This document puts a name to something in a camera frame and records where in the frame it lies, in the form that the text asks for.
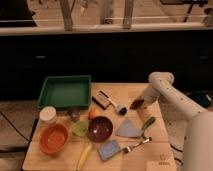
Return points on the yellow banana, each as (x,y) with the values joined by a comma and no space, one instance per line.
(83,157)

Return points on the brown wooden block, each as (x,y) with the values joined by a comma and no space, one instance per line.
(102,103)

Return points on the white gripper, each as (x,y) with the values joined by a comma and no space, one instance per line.
(150,95)

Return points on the brown grape bunch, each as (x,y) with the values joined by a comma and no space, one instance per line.
(137,103)

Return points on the brown mushroom toy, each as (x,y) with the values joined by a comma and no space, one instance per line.
(74,114)

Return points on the green handled spatula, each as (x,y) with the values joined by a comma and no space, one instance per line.
(129,130)

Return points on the white handled brush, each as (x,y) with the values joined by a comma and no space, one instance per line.
(120,109)

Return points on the purple bowl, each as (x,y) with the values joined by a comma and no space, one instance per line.
(100,129)

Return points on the blue sponge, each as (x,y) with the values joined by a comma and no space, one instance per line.
(108,150)

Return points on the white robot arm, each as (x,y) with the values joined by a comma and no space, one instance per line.
(198,143)

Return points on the small green cup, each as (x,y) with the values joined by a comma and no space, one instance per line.
(79,128)

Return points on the orange fruit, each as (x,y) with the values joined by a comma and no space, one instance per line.
(93,113)

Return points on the wooden cutting board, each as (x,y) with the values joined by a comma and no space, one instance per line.
(156,155)

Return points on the white lidded jar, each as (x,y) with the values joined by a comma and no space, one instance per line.
(48,115)

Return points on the orange bowl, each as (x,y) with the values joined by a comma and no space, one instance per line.
(53,139)

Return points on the green plastic tray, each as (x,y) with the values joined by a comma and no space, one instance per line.
(63,92)

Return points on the silver fork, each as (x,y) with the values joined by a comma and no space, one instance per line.
(130,148)

